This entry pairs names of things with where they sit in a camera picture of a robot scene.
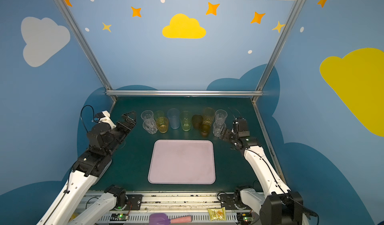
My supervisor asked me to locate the yellow snack packet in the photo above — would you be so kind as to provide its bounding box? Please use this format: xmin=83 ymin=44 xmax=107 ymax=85
xmin=208 ymin=208 xmax=227 ymax=222

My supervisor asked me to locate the tall green plastic glass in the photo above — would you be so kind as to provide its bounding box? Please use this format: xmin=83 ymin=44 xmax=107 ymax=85
xmin=180 ymin=110 xmax=192 ymax=132

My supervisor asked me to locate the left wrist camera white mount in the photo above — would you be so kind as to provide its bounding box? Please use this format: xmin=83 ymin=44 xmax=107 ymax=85
xmin=94 ymin=110 xmax=116 ymax=129

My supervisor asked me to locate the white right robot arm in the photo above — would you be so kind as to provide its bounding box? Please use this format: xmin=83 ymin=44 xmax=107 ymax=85
xmin=220 ymin=129 xmax=320 ymax=225

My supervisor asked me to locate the short yellow glass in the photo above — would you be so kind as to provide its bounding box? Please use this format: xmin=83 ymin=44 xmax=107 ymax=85
xmin=156 ymin=117 xmax=169 ymax=134

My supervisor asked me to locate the purple pink spatula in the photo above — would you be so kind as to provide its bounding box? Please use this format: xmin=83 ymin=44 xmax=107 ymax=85
xmin=149 ymin=213 xmax=192 ymax=225

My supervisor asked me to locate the tall yellow-green glass behind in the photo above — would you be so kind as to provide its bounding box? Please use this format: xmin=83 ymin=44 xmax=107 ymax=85
xmin=154 ymin=110 xmax=166 ymax=121

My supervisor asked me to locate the amber dimpled glass front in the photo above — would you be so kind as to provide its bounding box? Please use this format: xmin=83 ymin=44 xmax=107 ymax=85
xmin=200 ymin=124 xmax=211 ymax=138

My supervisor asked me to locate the aluminium frame left post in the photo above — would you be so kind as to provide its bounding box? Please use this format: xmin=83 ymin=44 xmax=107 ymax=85
xmin=53 ymin=0 xmax=113 ymax=91

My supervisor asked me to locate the dark amber dimpled glass back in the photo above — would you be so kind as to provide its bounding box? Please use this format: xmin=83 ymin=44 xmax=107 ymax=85
xmin=192 ymin=114 xmax=203 ymax=130

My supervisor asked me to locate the clear faceted glass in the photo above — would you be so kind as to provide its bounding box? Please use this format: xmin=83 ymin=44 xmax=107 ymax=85
xmin=143 ymin=119 xmax=158 ymax=135
xmin=215 ymin=109 xmax=228 ymax=126
xmin=141 ymin=110 xmax=154 ymax=121
xmin=213 ymin=122 xmax=227 ymax=138

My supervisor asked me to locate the pink plastic tray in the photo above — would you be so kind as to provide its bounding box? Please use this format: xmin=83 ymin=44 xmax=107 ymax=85
xmin=148 ymin=140 xmax=216 ymax=185

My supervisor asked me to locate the tall yellow plastic glass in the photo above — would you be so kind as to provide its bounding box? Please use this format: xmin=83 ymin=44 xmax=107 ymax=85
xmin=202 ymin=107 xmax=216 ymax=126

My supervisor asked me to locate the aluminium frame right post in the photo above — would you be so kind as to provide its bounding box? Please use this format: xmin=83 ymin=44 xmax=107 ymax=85
xmin=252 ymin=0 xmax=306 ymax=105

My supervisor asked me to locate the aluminium frame post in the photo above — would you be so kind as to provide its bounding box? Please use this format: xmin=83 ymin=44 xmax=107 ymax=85
xmin=252 ymin=0 xmax=306 ymax=105
xmin=53 ymin=0 xmax=113 ymax=91

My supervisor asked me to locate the tall blue plastic glass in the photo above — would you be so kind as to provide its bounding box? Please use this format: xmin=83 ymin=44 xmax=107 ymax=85
xmin=167 ymin=108 xmax=180 ymax=130

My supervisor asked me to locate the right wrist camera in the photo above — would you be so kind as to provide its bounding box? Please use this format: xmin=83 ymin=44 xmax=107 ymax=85
xmin=233 ymin=118 xmax=250 ymax=138

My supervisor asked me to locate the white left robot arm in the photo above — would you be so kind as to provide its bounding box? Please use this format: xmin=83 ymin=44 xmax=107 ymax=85
xmin=38 ymin=111 xmax=137 ymax=225

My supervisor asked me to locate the aluminium frame back rail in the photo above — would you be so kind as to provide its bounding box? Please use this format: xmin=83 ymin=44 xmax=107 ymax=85
xmin=106 ymin=90 xmax=263 ymax=97

